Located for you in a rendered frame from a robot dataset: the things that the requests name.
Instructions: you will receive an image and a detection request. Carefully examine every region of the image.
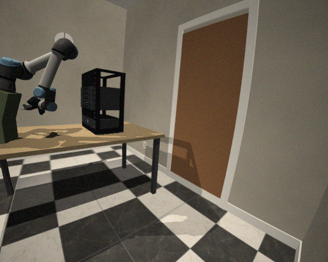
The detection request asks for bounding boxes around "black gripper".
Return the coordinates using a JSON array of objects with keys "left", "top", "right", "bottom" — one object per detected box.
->
[{"left": 21, "top": 96, "right": 41, "bottom": 110}]

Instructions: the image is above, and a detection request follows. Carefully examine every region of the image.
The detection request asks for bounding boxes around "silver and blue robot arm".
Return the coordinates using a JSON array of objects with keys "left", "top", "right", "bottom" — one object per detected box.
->
[{"left": 0, "top": 38, "right": 78, "bottom": 115}]

